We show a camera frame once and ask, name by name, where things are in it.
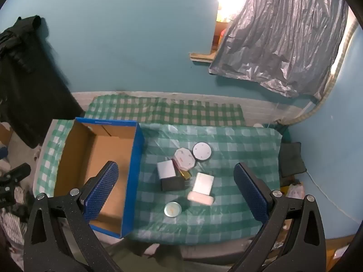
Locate octagonal grey box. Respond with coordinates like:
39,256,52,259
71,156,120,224
174,148,196,170

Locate green metal tin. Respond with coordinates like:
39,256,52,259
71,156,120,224
164,202,182,218

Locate dark square cushion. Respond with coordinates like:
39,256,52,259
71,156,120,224
279,142,307,177

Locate small white charger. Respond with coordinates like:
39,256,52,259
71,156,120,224
157,160,176,180

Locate black charger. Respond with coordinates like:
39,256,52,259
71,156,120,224
161,176,185,192

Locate crumpled plastic bag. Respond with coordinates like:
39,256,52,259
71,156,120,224
284,183,305,199

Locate blue-sided cardboard box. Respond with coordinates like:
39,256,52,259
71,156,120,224
53,117,145,239

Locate green checked plastic tablecloth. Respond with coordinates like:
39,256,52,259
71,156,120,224
33,95,282,245

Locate large white charger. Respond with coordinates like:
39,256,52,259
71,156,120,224
193,172,214,196

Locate olive green jacket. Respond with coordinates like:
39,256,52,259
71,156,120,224
106,236,185,264

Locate beige woven strap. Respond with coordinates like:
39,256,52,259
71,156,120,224
279,20,358,126

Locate wooden frame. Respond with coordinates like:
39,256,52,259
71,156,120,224
325,235,355,267

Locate grey plastic sheet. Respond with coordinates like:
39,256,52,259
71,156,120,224
209,0,349,98

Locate dark green checked cloth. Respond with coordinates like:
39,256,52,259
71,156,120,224
85,95,246,126

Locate black hanging garment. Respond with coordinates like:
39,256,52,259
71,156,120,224
0,15,86,148

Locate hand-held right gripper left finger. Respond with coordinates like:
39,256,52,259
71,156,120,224
23,161,125,272

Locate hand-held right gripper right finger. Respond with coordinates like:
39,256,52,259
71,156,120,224
227,162,326,272

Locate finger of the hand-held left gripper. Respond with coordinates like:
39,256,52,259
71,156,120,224
0,163,32,186

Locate wooden window sill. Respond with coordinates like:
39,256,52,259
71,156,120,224
189,52,216,63

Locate round black speaker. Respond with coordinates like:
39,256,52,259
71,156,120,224
192,142,213,162

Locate pink oval case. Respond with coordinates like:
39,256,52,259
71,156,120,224
187,192,214,206

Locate striped cloth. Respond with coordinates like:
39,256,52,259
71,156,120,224
0,187,37,261

